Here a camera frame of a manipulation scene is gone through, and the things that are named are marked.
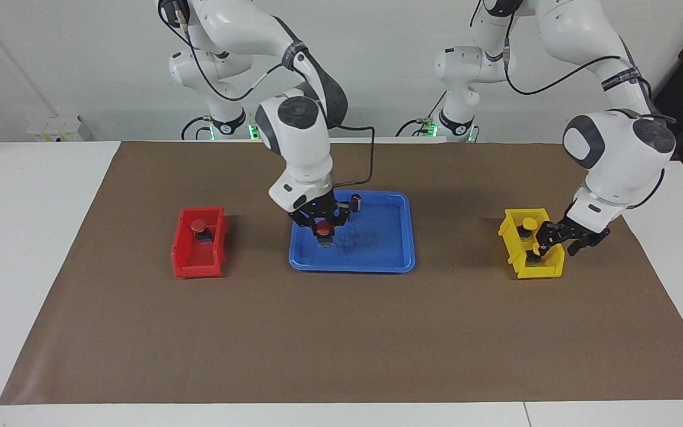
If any red plastic storage bin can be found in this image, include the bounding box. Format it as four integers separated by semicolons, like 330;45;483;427
171;206;229;279

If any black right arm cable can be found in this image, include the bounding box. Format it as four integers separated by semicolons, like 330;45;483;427
167;0;376;186

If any white wall socket box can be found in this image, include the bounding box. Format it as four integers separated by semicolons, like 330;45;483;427
26;115;95;143

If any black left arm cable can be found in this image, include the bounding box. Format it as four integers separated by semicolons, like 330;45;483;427
469;0;677;209

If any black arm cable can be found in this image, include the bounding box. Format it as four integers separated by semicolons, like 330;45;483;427
469;0;677;209
167;0;376;186

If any blue plastic tray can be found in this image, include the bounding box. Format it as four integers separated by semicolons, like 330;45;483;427
289;190;417;274

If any black left arm strap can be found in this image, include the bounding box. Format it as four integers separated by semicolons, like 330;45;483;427
601;66;642;93

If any yellow plastic storage bin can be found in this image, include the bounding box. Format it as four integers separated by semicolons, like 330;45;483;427
498;208;567;280

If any brown paper table mat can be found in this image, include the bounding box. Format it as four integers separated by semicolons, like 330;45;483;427
0;141;683;406

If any black base cable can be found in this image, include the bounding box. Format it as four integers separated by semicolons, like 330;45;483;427
181;116;210;141
395;92;446;138

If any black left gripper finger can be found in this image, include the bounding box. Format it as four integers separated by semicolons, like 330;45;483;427
534;220;564;243
536;237;569;257

